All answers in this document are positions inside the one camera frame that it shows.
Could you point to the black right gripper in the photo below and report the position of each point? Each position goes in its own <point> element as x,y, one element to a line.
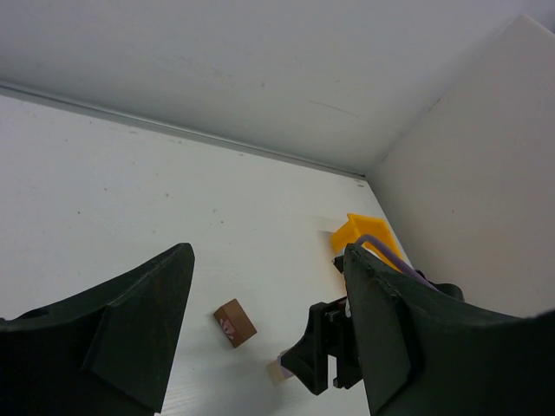
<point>329,333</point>

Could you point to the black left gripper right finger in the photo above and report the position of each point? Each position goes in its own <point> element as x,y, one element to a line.
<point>426,353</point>

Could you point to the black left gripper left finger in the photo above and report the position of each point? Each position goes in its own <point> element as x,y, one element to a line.
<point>106,350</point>

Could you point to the beige cube with windows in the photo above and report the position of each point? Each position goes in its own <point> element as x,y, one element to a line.
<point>274,373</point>

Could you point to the brown rectangular wooden block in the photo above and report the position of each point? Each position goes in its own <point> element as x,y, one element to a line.
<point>234,323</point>

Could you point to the yellow plastic bin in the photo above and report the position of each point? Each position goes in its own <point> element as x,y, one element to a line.
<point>374,235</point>

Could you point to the aluminium table frame rail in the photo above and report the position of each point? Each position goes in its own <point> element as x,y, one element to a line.
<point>99,112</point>

